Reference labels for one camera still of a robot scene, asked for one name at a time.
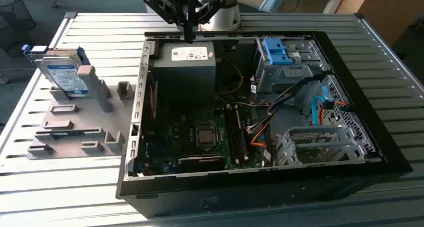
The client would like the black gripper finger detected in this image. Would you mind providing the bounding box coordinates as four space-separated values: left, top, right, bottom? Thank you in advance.
142 0 189 44
188 0 233 44

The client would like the hard disk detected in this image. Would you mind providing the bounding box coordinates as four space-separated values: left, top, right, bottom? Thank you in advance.
21 45 92 98

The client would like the blue wire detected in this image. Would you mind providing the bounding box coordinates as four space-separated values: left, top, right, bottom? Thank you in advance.
310 85 329 126

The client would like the orange wire with black connector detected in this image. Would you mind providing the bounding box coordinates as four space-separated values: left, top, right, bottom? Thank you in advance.
318 99 349 125

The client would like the metal disk bay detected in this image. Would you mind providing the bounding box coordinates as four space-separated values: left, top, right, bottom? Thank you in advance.
273 124 378 167

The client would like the blue drive latch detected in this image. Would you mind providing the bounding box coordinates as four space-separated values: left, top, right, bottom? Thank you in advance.
262 38 294 66

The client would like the grey power supply unit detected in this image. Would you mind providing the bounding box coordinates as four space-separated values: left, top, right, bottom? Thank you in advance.
149 41 218 102

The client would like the metal drive cage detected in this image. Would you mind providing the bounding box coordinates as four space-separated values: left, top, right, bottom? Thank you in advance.
254 37 332 93

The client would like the white-framed wooden desk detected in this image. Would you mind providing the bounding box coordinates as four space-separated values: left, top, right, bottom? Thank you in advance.
0 0 352 14

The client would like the black RAM stick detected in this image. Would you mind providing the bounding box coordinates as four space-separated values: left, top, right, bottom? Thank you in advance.
224 104 241 164
233 104 249 162

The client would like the green motherboard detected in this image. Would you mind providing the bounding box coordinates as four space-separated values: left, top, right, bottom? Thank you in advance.
141 105 265 175

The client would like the CPU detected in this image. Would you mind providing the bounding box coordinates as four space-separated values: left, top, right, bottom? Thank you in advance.
197 131 216 145

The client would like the grey parts rack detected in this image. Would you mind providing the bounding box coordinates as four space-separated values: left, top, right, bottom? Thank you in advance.
25 65 133 161

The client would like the CPU socket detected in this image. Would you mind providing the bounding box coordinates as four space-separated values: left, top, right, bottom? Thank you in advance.
193 123 220 152

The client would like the brown wooden cabinet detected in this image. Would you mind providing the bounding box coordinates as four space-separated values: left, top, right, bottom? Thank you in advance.
337 0 424 48

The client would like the green RAM stick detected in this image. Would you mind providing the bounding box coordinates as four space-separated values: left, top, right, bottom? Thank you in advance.
49 130 85 139

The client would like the black graphics card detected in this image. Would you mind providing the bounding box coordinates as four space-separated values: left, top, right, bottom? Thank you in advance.
177 155 226 173

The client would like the black open PC case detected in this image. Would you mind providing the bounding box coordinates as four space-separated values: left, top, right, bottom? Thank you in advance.
114 30 414 218

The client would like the thin yellow wire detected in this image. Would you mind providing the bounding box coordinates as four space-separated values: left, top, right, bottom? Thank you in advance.
213 58 245 95

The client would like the red twisted wire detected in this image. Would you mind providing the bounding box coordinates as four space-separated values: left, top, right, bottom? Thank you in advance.
149 82 158 120

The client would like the black cable bundle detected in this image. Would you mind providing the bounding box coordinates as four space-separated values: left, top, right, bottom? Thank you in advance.
246 74 324 136

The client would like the black wire waste basket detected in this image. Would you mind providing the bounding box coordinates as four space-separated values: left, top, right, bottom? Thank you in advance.
0 0 36 57

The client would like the orange flat wire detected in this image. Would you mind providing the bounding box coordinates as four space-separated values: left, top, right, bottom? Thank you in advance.
249 129 268 148

